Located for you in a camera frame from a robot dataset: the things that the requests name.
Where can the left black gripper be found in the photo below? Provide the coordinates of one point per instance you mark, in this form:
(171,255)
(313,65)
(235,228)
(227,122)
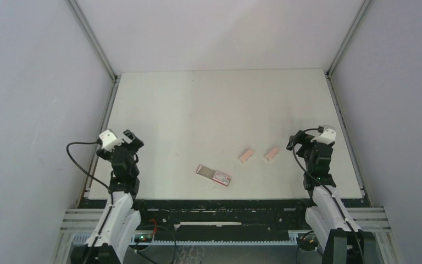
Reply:
(135,144)

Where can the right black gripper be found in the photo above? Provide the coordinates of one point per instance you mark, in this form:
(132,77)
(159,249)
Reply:
(305,140)

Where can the red white staple box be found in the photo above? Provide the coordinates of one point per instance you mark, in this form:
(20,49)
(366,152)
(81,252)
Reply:
(213,175)

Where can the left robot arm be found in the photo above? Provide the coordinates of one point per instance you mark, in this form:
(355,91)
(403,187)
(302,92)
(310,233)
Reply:
(111,237)

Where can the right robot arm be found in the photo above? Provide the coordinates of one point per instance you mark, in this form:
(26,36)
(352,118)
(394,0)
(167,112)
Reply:
(333,232)

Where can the left circuit board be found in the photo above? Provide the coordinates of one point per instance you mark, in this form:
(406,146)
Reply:
(143,238)

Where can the circuit board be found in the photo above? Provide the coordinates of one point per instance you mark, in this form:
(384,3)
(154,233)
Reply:
(143,238)
(309,239)

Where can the right circuit board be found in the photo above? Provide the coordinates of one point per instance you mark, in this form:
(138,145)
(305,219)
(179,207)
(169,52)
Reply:
(309,239)

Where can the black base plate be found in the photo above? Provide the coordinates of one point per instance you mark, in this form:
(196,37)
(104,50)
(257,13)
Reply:
(199,233)

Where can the right corner aluminium post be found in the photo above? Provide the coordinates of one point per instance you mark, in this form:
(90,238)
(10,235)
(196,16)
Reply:
(353,28)

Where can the corner aluminium post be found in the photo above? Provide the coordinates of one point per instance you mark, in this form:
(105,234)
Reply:
(91,37)
(353,28)

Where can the aluminium rail frame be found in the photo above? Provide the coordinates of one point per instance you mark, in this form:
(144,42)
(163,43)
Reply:
(369,219)

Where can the left corner aluminium post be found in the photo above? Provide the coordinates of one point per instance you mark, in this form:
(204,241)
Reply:
(91,37)

